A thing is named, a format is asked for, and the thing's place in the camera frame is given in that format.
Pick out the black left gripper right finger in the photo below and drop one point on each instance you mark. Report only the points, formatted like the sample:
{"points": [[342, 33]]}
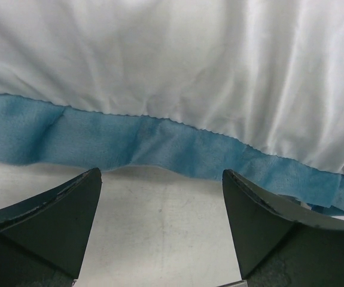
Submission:
{"points": [[278, 242]]}

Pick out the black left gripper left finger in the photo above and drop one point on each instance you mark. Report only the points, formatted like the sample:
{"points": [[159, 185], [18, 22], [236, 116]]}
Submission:
{"points": [[43, 239]]}

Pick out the blue houndstooth pillowcase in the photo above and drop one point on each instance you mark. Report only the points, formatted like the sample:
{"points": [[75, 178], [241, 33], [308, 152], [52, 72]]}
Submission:
{"points": [[195, 87]]}

